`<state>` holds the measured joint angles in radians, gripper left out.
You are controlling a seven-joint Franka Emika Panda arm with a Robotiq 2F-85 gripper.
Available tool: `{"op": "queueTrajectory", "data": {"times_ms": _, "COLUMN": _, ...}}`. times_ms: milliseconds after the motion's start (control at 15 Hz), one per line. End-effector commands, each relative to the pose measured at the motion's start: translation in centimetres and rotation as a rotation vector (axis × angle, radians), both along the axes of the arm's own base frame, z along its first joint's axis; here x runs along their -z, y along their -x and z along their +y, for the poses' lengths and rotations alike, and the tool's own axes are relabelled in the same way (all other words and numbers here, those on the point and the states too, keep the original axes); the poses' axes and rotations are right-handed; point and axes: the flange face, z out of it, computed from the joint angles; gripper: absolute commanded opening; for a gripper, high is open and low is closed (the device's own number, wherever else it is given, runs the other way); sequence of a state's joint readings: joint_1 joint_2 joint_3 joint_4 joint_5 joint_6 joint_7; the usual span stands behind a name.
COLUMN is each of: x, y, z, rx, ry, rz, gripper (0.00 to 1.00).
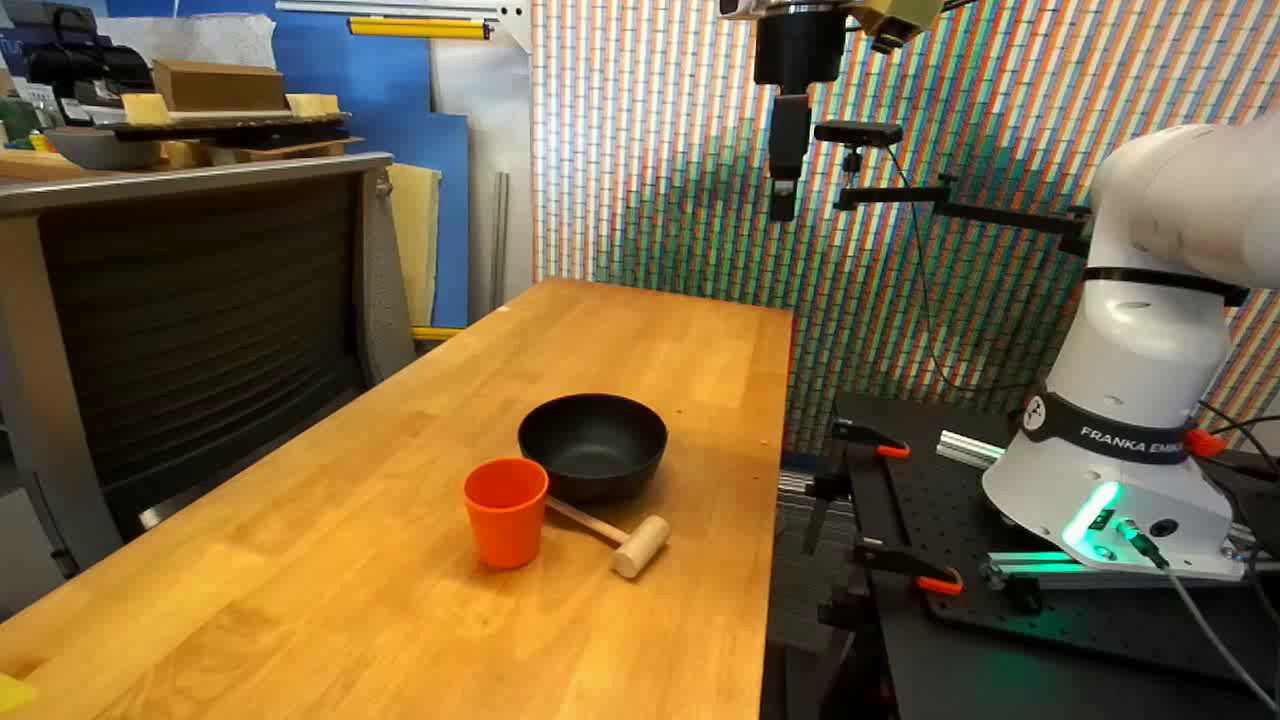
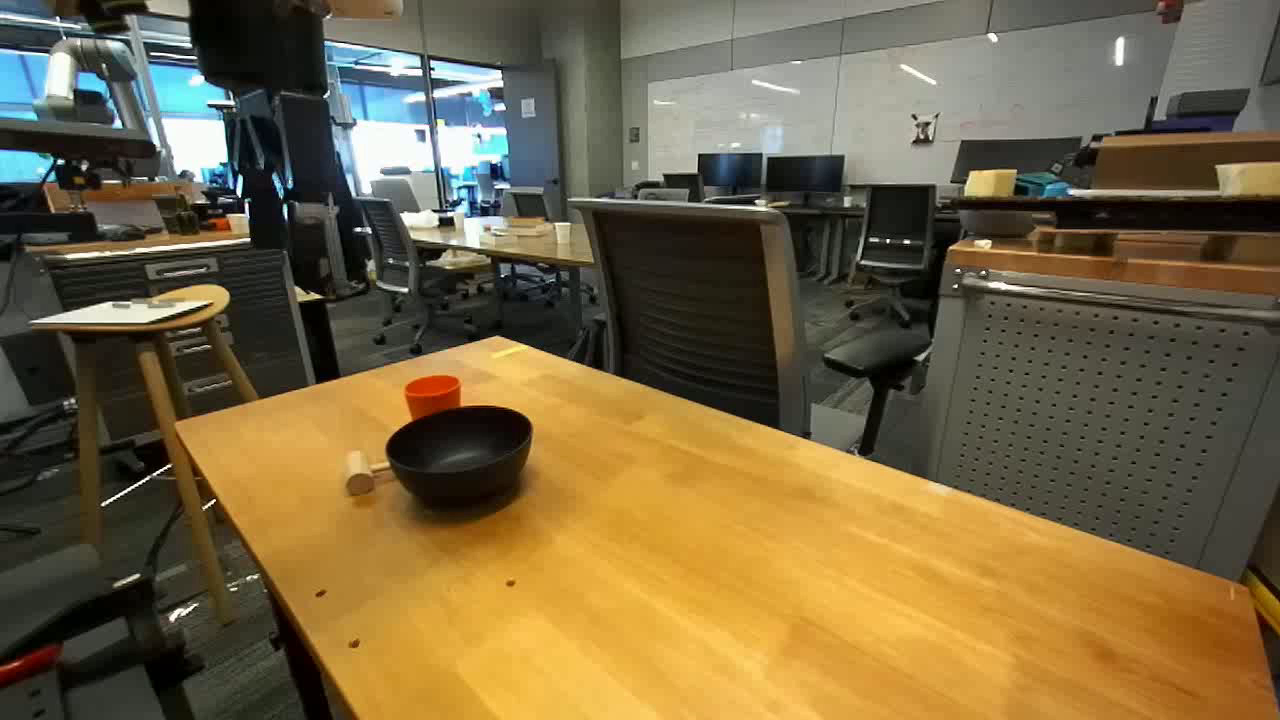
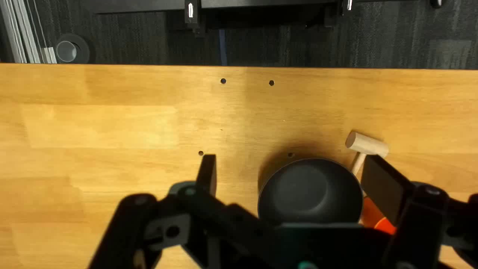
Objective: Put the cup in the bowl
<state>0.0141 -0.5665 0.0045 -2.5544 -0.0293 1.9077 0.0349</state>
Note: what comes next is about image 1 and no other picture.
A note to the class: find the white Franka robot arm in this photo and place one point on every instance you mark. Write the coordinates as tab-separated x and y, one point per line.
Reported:
1134	345

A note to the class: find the black camera on stand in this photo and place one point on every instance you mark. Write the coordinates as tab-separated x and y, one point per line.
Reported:
861	135

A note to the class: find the blue board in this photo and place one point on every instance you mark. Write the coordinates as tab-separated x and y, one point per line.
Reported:
402	122

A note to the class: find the small wooden mallet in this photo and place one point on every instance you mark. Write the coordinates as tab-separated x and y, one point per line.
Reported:
639	544

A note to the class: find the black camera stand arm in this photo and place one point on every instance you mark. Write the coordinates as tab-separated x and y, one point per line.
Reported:
961	204

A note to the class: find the pale yellow foam panel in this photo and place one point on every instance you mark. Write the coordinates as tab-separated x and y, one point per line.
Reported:
412	243

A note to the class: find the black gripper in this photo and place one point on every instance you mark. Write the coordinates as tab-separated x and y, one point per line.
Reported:
800	50

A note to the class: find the silver metal bar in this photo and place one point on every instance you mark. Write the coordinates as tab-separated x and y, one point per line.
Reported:
969	449

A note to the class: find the yellowish wrist camera box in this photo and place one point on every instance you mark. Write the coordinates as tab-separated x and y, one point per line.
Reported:
897	18

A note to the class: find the orange plastic cup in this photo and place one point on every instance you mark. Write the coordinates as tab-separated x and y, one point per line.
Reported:
506	514

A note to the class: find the brown cardboard box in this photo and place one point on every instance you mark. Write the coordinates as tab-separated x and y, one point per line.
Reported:
221	87

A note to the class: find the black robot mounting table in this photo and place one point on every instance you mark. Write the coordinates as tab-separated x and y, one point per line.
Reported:
961	642

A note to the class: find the black bowl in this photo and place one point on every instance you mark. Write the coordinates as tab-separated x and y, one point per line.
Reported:
593	444

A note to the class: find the yellow bar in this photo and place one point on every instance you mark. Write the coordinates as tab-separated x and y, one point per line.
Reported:
421	31

